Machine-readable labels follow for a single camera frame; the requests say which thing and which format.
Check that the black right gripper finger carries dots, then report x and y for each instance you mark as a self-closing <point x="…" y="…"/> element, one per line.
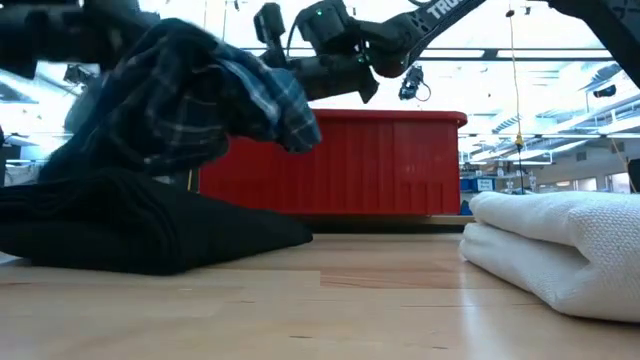
<point x="270" y="25"/>

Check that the blue plaid shirt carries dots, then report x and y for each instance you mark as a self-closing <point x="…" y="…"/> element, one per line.
<point x="175" y="100"/>

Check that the black garment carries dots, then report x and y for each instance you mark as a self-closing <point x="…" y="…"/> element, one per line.
<point x="125" y="225"/>

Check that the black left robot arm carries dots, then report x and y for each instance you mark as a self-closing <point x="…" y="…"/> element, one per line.
<point x="30" y="35"/>

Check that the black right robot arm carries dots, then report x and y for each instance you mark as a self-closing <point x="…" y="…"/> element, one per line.
<point x="615" y="30"/>

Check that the black track spotlight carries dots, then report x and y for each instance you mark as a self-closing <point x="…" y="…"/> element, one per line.
<point x="75" y="74"/>

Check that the red plastic bin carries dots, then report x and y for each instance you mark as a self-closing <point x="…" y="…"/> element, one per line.
<point x="390" y="165"/>

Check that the blue storage bin with label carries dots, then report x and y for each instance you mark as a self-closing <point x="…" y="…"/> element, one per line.
<point x="477" y="185"/>

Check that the folded white towel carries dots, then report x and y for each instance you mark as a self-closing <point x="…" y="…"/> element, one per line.
<point x="550" y="250"/>

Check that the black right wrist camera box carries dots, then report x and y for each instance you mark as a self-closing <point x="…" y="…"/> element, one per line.
<point x="322" y="25"/>

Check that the black overhead frame bar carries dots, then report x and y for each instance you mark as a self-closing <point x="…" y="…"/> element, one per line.
<point x="500" y="53"/>

